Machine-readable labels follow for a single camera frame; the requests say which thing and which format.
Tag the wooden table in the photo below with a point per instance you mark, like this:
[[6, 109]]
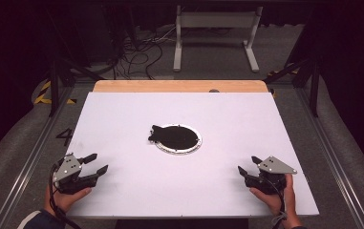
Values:
[[170, 86]]

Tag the round silver-rimmed folding mirror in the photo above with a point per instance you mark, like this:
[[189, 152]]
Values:
[[176, 138]]

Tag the white table cover board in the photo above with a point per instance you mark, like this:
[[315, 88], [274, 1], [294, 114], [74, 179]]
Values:
[[176, 184]]

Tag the yellow black floor tape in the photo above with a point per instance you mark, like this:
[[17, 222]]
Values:
[[42, 95], [280, 72]]

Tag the white metal desk frame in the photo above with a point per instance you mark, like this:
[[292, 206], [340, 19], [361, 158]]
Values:
[[216, 19]]

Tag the person's left hand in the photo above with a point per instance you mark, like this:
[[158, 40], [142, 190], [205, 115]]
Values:
[[61, 202]]

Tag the black metal stand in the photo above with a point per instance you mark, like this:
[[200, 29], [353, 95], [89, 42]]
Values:
[[54, 86], [314, 89]]

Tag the aluminium floor rail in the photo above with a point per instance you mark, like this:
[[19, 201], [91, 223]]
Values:
[[332, 165], [30, 165]]

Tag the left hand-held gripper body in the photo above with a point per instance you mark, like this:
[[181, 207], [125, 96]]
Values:
[[66, 170]]

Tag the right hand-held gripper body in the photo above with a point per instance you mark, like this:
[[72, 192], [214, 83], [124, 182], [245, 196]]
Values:
[[273, 167]]

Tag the person's right hand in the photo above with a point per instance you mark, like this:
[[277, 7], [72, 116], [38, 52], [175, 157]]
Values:
[[281, 205]]

